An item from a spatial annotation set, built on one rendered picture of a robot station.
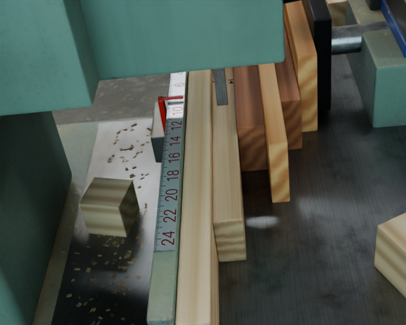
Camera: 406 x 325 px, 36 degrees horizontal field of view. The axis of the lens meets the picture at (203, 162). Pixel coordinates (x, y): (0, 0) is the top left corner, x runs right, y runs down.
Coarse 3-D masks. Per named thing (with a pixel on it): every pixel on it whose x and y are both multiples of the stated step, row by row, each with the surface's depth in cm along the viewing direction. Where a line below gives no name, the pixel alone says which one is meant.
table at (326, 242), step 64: (320, 128) 54; (384, 128) 53; (256, 192) 49; (320, 192) 48; (384, 192) 47; (256, 256) 43; (320, 256) 43; (256, 320) 39; (320, 320) 39; (384, 320) 38
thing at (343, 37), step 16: (304, 0) 56; (320, 0) 53; (320, 16) 50; (320, 32) 51; (336, 32) 55; (352, 32) 55; (320, 48) 52; (336, 48) 55; (352, 48) 55; (320, 64) 52; (320, 80) 53; (320, 96) 54
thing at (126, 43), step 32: (96, 0) 41; (128, 0) 41; (160, 0) 41; (192, 0) 41; (224, 0) 41; (256, 0) 41; (96, 32) 43; (128, 32) 43; (160, 32) 43; (192, 32) 43; (224, 32) 43; (256, 32) 43; (128, 64) 44; (160, 64) 44; (192, 64) 44; (224, 64) 44
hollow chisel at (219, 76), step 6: (216, 72) 48; (222, 72) 48; (216, 78) 48; (222, 78) 48; (216, 84) 49; (222, 84) 49; (216, 90) 49; (222, 90) 49; (216, 96) 49; (222, 96) 49; (222, 102) 50
